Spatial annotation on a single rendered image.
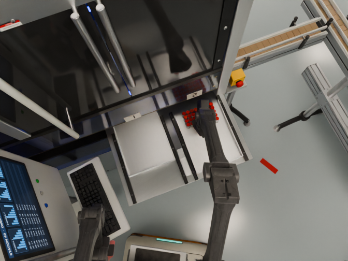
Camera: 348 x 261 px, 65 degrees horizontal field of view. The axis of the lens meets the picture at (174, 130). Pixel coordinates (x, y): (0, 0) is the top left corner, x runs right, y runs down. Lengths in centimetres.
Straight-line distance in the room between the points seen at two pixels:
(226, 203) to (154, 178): 69
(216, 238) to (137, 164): 71
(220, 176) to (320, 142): 186
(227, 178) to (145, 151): 72
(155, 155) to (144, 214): 95
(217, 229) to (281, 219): 156
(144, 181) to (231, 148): 50
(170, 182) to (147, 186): 12
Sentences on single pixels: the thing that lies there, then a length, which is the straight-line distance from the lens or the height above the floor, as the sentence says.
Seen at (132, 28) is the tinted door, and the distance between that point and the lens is 88.
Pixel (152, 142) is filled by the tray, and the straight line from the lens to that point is 151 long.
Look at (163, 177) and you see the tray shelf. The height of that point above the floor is 88.
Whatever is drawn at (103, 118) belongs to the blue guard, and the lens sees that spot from 134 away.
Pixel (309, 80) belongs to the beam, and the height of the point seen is 48.
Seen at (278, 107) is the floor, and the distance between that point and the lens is 264.
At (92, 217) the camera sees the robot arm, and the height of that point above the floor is 137.
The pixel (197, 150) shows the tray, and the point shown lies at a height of 88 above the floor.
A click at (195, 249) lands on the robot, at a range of 208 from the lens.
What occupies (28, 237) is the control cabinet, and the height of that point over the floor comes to 133.
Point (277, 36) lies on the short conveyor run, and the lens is 180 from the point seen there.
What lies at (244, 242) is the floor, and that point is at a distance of 239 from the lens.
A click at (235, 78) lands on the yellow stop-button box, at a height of 103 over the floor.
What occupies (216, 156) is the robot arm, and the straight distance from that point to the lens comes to 95.
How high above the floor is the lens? 234
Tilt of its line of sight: 73 degrees down
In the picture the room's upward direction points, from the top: 10 degrees counter-clockwise
